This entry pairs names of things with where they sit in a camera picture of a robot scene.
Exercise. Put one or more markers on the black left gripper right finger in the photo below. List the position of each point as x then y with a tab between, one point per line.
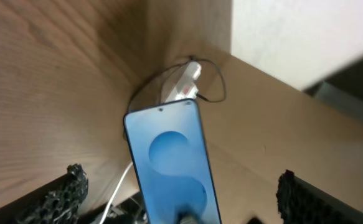
302	203

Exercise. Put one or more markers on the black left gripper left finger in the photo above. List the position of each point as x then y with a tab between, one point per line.
55	202

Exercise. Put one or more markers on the blue Samsung Galaxy smartphone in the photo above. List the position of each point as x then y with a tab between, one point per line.
170	158

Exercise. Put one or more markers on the white power strip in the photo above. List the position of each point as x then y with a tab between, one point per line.
184	85

